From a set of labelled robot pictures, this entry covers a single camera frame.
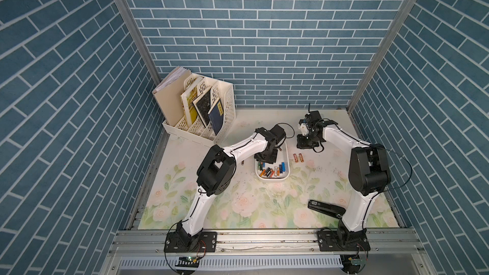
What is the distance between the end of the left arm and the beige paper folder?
48cm

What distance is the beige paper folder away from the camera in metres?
0.91

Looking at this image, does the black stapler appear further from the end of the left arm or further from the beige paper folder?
the beige paper folder

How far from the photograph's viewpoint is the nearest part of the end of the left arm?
2.31 ft
